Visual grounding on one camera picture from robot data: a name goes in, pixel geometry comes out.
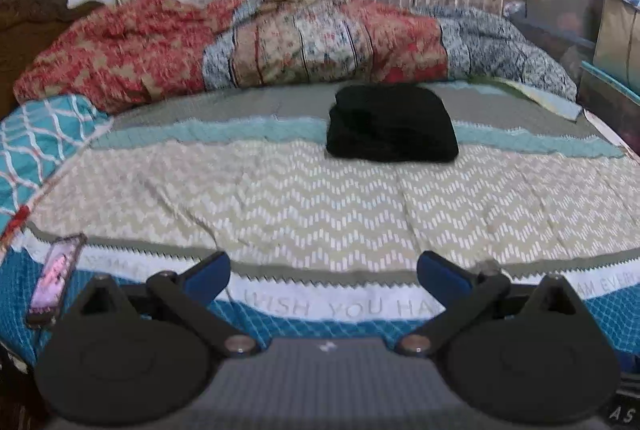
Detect black strap with white print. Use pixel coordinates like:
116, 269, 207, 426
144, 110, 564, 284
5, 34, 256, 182
607, 372, 640, 430

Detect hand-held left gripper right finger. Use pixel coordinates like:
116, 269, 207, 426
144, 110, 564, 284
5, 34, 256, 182
395, 250, 586, 357

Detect red floral quilt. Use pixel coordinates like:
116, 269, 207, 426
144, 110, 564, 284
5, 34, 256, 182
14, 0, 578, 113

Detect smartphone with lit screen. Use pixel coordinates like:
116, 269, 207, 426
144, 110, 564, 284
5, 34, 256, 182
25, 234, 88, 328

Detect patterned teal beige bed sheet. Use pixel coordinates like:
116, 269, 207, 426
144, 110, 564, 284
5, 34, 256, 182
0, 80, 640, 361

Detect black pants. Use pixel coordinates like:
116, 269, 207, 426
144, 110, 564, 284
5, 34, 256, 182
326, 84, 460, 162

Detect dark carved wooden headboard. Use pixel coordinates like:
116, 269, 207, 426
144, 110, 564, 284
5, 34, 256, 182
0, 0, 106, 121

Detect clear storage bin teal lid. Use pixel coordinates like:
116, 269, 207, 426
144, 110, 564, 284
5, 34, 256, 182
579, 60, 640, 148
522, 0, 601, 42

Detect teal white lattice pillow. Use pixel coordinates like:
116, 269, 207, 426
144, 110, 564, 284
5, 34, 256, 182
0, 94, 113, 231

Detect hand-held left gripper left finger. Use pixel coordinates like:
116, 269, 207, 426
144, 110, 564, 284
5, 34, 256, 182
67, 251, 261, 357

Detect brown cardboard box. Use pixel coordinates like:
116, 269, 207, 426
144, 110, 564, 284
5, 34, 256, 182
592, 0, 640, 87

